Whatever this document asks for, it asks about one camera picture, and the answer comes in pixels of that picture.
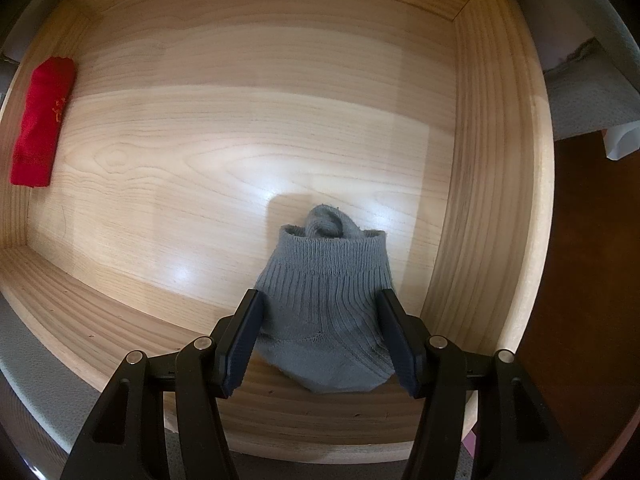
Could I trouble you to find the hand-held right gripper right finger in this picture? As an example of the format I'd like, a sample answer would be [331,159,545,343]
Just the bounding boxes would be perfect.
[375,287,583,480]

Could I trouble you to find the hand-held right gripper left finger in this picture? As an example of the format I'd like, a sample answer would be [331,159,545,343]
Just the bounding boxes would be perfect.
[60,289,266,480]

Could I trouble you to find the grey ribbed sock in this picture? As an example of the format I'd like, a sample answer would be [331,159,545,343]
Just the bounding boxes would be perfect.
[255,203,398,395]

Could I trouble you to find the light wooden drawer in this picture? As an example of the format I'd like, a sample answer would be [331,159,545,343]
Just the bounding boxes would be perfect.
[0,0,556,466]

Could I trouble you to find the white cloth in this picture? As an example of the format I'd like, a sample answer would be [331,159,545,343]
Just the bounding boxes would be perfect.
[602,120,640,161]

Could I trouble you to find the red folded cloth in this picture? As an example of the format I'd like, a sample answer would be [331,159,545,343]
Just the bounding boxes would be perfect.
[10,56,77,190]

